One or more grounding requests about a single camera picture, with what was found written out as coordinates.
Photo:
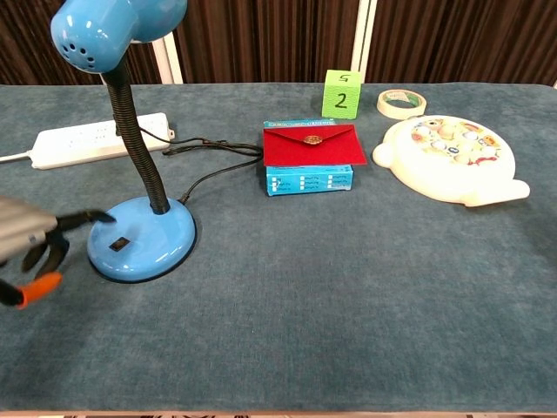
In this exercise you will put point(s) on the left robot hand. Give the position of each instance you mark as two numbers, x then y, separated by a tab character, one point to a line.
22	231

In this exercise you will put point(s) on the blue gooseneck desk lamp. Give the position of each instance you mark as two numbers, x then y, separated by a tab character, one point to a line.
143	235

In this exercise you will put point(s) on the white power strip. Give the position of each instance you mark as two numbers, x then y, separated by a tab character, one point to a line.
74	141

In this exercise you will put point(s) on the teal table cloth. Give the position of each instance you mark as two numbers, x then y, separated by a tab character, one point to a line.
304	283

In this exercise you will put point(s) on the blue cardboard box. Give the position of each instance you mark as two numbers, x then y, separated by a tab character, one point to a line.
309	180

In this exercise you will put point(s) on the red envelope with seal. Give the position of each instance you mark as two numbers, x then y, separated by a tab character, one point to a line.
313	150

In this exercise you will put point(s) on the brown curtain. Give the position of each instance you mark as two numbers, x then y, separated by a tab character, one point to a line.
270	39

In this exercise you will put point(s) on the green number cube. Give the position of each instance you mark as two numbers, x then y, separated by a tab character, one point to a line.
342	98

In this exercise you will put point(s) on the roll of masking tape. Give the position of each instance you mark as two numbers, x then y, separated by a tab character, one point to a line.
391	111

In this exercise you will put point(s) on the white fishing game toy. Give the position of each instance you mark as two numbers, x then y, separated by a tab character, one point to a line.
452	161

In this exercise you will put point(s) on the white partition post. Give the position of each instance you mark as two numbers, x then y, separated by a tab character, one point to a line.
172	58
363	37

